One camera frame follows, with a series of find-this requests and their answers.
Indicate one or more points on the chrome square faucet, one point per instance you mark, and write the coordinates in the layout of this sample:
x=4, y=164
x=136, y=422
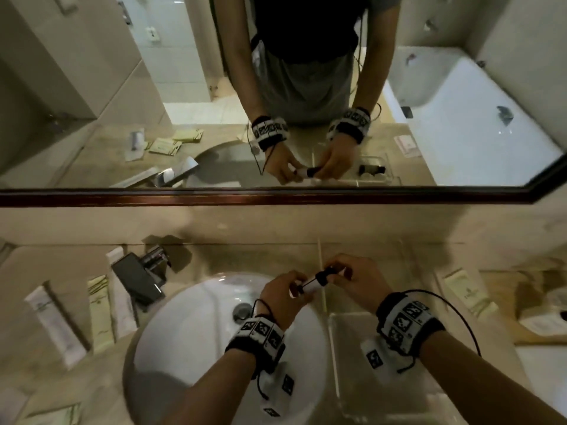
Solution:
x=137, y=274

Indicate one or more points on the white long sachet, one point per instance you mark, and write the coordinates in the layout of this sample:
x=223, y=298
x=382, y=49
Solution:
x=55, y=325
x=123, y=305

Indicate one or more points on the person's right forearm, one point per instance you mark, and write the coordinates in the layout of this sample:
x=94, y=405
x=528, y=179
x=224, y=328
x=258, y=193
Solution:
x=487, y=385

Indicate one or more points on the person's left forearm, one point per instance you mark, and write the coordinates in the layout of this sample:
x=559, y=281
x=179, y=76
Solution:
x=212, y=393

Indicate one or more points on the person's right hand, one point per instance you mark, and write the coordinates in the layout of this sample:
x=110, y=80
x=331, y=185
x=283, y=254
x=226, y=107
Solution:
x=363, y=281

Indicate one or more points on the black wristband with marker tags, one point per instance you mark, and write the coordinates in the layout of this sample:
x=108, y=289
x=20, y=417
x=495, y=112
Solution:
x=259, y=338
x=407, y=323

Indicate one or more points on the transparent tray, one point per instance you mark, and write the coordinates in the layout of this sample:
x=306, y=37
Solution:
x=350, y=407

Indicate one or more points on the mirror with dark wooden frame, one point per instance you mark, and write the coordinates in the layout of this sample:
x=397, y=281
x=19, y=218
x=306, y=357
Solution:
x=88, y=84

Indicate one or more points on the small dark toiletries bottle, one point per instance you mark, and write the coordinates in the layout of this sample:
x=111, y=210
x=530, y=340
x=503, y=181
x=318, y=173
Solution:
x=312, y=285

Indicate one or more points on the cream long sachet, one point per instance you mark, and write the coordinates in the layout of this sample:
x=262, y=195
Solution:
x=101, y=314

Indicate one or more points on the white bathtub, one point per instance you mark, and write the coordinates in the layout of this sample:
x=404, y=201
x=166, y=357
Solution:
x=545, y=367

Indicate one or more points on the chrome sink drain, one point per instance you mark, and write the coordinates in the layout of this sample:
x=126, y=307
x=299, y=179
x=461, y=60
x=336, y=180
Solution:
x=242, y=312

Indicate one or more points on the person's left hand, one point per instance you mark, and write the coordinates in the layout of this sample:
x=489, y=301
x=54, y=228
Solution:
x=283, y=300

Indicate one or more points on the white wrist camera marker tags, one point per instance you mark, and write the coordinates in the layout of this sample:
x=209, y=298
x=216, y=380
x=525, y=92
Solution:
x=277, y=393
x=376, y=358

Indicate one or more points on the white sink basin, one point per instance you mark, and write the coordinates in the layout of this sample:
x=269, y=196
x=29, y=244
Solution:
x=186, y=331

